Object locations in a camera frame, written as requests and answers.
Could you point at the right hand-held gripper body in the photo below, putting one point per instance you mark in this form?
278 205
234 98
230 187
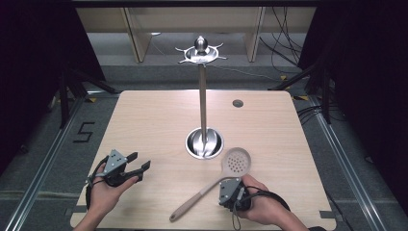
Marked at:
231 192

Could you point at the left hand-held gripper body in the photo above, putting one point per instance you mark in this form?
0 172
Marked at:
114 162

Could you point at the beige slotted spoon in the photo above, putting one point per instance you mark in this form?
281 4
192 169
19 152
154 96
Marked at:
231 166

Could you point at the person's left hand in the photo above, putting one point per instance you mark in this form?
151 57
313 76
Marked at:
107 194

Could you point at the person's right hand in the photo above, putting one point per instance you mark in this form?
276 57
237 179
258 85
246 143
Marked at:
263 205

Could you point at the black metal stand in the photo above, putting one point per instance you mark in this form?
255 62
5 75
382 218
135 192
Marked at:
65 96
325 96

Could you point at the stainless steel utensil rack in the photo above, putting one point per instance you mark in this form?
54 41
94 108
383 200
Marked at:
202 106

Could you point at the grey table grommet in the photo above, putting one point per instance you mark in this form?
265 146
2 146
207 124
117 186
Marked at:
237 103

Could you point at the wooden shelf unit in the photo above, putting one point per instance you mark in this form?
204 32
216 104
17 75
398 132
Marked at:
138 38

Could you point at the dark curtain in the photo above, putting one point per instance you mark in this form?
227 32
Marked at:
369 80
32 64

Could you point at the metal floor rail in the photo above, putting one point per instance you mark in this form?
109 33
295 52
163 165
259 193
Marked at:
41 173
346 166

